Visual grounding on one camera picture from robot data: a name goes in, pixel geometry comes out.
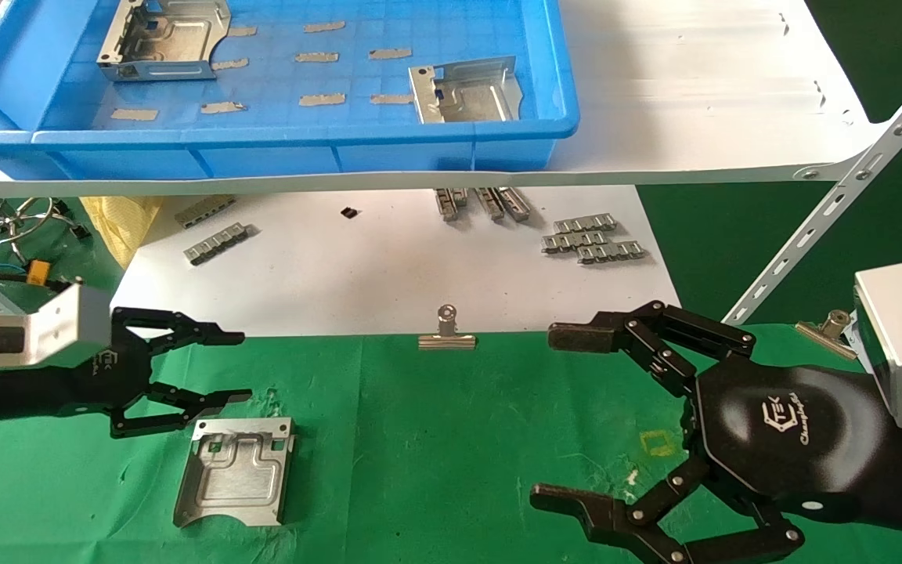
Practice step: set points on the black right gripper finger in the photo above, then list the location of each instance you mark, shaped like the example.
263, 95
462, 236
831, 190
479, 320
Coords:
584, 513
584, 335

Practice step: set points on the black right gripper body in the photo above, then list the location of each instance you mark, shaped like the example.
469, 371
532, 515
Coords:
788, 439

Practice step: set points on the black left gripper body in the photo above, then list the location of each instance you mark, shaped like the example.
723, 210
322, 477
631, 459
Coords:
106, 376

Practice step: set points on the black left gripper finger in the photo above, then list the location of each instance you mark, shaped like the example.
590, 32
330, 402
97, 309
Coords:
200, 401
200, 335

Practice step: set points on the silver sheet metal bracket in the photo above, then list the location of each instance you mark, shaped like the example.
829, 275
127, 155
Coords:
236, 470
474, 98
169, 39

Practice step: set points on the silver binder clip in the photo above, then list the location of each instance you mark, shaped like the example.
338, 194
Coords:
831, 333
446, 340

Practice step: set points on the yellow cloth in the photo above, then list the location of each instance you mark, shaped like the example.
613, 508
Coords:
118, 227

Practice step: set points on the green table cloth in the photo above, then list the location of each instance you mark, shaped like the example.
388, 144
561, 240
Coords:
435, 454

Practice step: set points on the chrome stool base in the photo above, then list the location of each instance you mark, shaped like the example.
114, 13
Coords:
9, 223

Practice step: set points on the blue plastic bin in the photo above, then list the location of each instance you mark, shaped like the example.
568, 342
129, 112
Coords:
263, 149

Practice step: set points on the white board sheet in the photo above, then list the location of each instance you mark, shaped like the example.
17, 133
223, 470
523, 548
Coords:
388, 274

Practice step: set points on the beige tape strip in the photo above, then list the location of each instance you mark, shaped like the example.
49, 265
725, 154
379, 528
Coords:
134, 114
391, 99
321, 99
317, 56
222, 107
229, 64
390, 53
324, 26
241, 32

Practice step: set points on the perforated white metal brace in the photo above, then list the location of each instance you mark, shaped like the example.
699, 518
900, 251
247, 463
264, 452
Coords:
835, 204

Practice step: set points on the white shelf board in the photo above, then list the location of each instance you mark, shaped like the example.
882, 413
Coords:
694, 94

